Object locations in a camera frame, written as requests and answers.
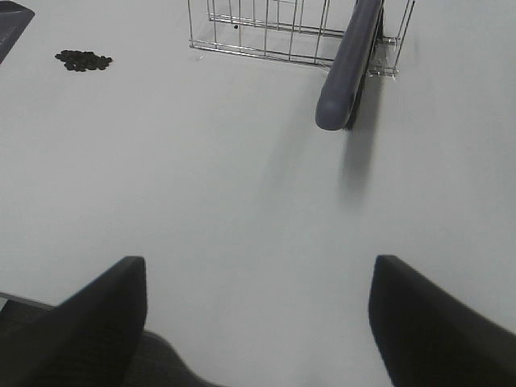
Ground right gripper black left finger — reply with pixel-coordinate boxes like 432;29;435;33
1;256;146;386

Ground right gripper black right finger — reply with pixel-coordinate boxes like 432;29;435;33
368;255;515;386

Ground purple hand brush black bristles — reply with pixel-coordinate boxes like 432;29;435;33
315;0;384;131

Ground pile of coffee beans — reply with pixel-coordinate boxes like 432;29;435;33
54;50;113;73

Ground purple plastic dustpan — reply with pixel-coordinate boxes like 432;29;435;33
0;1;35;62

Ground chrome wire dish rack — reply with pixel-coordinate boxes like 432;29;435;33
187;0;416;77

